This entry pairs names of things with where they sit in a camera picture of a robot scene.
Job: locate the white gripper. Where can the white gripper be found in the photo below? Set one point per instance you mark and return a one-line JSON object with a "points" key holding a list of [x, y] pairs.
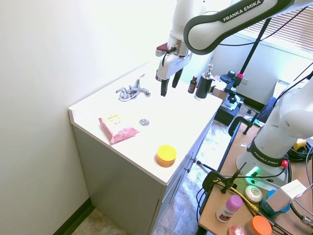
{"points": [[171, 64]]}

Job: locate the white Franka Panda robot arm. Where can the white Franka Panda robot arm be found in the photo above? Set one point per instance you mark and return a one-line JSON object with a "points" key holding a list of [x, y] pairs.
{"points": [[276, 127]]}

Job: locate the small amber dropper bottle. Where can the small amber dropper bottle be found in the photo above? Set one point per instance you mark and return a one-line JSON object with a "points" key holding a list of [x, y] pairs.
{"points": [[193, 85]]}

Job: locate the black soap dispenser bottle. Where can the black soap dispenser bottle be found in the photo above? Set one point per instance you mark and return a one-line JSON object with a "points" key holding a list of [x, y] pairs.
{"points": [[203, 84]]}

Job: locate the chrome sink drain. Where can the chrome sink drain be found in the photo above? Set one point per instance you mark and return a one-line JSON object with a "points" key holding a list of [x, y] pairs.
{"points": [[144, 122]]}

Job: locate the white vanity countertop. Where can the white vanity countertop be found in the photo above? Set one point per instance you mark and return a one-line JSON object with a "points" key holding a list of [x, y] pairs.
{"points": [[146, 127]]}

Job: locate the black case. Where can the black case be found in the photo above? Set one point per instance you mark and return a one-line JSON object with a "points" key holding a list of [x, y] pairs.
{"points": [[226, 113]]}

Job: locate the pink wipes packet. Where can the pink wipes packet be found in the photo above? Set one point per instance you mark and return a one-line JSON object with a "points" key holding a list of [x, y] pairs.
{"points": [[117, 129]]}

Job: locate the yellow lid orange jar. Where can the yellow lid orange jar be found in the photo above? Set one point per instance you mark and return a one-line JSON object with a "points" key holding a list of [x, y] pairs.
{"points": [[166, 155]]}

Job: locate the black c-clamp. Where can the black c-clamp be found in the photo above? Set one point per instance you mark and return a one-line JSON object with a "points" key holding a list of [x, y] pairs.
{"points": [[242, 123], [215, 181]]}

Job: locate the grey vanity cabinet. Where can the grey vanity cabinet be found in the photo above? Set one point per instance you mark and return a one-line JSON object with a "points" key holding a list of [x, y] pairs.
{"points": [[117, 181]]}

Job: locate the window blinds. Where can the window blinds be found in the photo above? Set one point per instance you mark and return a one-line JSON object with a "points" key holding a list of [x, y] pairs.
{"points": [[291, 27]]}

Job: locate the pink cap deodorant stick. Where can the pink cap deodorant stick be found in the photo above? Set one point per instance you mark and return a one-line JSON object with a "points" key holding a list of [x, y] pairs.
{"points": [[230, 205]]}

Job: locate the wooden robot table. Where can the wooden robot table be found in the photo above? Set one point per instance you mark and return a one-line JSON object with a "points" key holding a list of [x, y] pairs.
{"points": [[242, 203]]}

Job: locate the blue round container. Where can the blue round container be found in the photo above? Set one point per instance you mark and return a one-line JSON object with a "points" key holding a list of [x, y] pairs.
{"points": [[269, 205]]}

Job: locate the white cardboard box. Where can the white cardboard box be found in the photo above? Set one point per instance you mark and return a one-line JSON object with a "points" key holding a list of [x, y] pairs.
{"points": [[288, 193]]}

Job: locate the pink round soap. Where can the pink round soap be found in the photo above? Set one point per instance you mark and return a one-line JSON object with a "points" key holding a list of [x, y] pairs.
{"points": [[237, 230]]}

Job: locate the black camera clamp mount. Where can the black camera clamp mount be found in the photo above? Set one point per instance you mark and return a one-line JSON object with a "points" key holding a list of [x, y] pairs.
{"points": [[231, 84]]}

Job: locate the black camera stand pole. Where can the black camera stand pole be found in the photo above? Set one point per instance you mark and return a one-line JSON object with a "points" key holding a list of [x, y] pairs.
{"points": [[254, 44]]}

